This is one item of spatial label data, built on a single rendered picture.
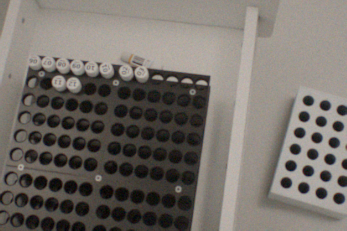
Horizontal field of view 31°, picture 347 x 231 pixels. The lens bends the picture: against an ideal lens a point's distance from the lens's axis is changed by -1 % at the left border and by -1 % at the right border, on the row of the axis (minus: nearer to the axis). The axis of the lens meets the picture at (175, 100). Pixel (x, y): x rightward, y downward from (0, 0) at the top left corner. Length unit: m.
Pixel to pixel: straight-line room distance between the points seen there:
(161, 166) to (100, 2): 0.20
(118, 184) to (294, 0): 0.34
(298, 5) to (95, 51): 0.26
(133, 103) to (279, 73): 0.22
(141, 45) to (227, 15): 0.10
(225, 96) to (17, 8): 0.23
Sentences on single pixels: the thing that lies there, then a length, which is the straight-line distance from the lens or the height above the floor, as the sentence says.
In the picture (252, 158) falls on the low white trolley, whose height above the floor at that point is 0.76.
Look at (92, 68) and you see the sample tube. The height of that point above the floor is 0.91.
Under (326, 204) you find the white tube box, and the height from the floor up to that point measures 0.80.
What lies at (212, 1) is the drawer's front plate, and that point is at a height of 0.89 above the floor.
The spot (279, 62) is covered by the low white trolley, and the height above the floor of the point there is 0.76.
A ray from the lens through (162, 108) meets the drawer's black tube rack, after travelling 0.58.
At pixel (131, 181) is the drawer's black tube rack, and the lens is 0.57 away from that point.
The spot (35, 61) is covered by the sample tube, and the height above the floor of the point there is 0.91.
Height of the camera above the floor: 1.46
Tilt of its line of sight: 72 degrees down
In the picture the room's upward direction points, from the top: 11 degrees counter-clockwise
